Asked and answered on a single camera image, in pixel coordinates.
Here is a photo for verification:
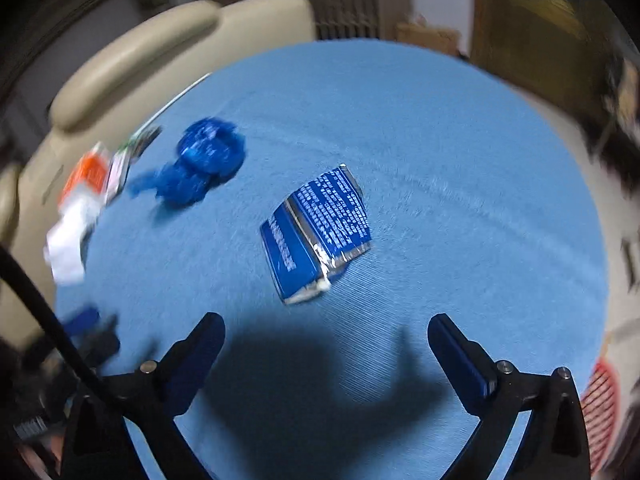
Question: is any orange white tissue pack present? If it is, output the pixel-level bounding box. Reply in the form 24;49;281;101
58;142;112;214

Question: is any beige leather sofa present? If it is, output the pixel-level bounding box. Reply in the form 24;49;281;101
0;0;318;351

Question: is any brown wooden door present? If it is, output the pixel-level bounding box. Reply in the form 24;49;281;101
470;0;637;125

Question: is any blue plastic bag bundle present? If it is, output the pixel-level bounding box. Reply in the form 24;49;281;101
127;117;246;209

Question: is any white tissue paper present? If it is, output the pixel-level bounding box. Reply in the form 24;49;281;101
43;195;102;286

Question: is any blue tablecloth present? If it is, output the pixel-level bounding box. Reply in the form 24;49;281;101
55;40;608;479

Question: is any red plastic mesh basket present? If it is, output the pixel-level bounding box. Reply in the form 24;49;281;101
580;358;620;477

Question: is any blue foil snack wrapper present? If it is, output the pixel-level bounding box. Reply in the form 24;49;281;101
259;164;372;304

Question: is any dark snack packet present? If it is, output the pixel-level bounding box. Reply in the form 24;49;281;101
130;126;162;158

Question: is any black cable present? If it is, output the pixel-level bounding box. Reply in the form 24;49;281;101
0;244;101;401

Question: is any white barcode card box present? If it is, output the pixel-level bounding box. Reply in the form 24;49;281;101
104;150;130;206

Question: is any cardboard box by wall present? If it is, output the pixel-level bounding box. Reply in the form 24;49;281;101
396;23;461;56

